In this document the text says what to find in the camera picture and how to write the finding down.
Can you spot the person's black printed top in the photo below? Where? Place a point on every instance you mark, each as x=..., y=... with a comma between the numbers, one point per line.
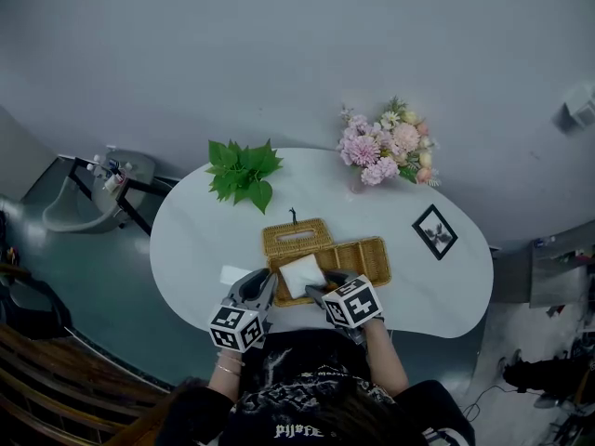
x=297, y=351

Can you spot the flat white paper sheet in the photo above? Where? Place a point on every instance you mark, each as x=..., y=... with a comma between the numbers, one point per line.
x=232, y=274

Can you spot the person's left forearm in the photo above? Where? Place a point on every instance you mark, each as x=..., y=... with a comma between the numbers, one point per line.
x=228, y=381

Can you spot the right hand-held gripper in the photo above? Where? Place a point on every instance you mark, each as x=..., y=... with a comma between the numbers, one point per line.
x=353, y=302

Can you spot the white kidney-shaped table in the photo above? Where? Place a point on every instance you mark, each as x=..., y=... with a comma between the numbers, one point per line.
x=200, y=249

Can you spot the grey shelf cabinet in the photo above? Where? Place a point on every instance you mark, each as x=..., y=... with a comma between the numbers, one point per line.
x=558, y=281

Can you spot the black picture frame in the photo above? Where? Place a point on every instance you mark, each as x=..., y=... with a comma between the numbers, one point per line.
x=434, y=232

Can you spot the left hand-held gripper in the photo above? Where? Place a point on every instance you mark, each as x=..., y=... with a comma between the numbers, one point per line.
x=234, y=328

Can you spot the person's right forearm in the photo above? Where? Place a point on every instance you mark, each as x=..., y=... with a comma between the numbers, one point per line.
x=386, y=365

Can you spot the cluster of small bottles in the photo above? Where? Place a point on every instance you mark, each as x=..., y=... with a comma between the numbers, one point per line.
x=114, y=181

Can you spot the brown wooden bench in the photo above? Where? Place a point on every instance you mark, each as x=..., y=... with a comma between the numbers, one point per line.
x=56, y=379

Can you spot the wicker basket with lid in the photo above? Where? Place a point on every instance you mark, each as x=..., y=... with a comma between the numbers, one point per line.
x=362, y=258

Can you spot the white napkin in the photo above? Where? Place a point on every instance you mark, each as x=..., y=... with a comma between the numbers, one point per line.
x=301, y=274

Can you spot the pink flower bouquet in vase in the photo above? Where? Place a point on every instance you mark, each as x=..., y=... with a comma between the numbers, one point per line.
x=372, y=151

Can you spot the grey wall junction box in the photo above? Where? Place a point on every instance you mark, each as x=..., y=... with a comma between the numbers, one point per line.
x=578, y=112

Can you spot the grey chair with black frame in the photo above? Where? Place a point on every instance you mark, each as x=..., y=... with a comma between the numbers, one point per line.
x=70, y=216

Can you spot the green leafy potted plant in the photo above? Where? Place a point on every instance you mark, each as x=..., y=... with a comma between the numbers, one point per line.
x=241, y=170

